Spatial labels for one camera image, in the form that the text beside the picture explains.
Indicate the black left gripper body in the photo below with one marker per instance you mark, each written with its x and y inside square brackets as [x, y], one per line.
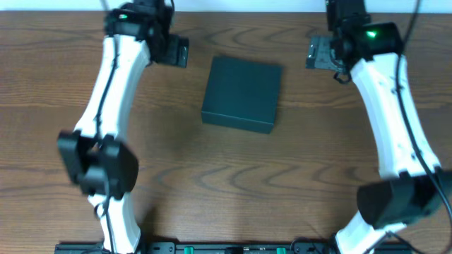
[177, 51]

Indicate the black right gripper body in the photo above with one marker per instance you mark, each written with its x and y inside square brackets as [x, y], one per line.
[318, 54]

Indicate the black box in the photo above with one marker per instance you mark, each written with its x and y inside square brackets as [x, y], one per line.
[242, 94]

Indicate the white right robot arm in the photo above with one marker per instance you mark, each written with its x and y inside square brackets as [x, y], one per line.
[413, 185]

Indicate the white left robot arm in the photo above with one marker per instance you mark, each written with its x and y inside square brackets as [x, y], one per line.
[95, 153]

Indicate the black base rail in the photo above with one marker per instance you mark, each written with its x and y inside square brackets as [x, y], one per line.
[301, 247]

